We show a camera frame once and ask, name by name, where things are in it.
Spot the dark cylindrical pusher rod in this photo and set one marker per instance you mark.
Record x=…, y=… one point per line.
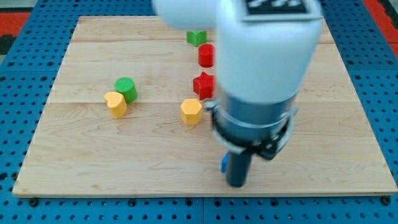
x=237, y=168

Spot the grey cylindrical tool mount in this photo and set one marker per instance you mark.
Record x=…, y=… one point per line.
x=246, y=127

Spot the blue block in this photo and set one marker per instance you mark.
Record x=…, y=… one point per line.
x=224, y=163

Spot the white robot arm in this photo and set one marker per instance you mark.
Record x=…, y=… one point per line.
x=263, y=50

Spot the yellow hexagon block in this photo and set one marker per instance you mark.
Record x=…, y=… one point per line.
x=191, y=111

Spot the red star block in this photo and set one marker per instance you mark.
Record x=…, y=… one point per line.
x=204, y=85

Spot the red cylinder block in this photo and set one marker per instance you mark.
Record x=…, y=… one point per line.
x=206, y=54

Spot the green star block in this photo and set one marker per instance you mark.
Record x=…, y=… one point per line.
x=196, y=37

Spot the wooden board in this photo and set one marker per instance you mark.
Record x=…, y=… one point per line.
x=80, y=151

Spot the yellow heart block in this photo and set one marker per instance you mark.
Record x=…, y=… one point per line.
x=116, y=104

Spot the green cylinder block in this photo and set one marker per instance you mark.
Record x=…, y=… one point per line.
x=127, y=88

